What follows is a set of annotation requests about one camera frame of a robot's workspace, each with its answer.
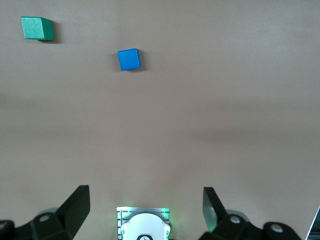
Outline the aluminium right arm base plate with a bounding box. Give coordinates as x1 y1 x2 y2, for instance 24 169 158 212
116 206 171 238

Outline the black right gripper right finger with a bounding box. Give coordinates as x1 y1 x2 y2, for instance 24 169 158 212
198 186 302 240

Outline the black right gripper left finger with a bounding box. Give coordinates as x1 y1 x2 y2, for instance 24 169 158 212
0 184 91 240

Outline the green wooden block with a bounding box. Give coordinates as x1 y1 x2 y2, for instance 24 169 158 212
20 16 55 42

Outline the blue wooden block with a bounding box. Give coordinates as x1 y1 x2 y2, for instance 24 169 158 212
117 48 142 72

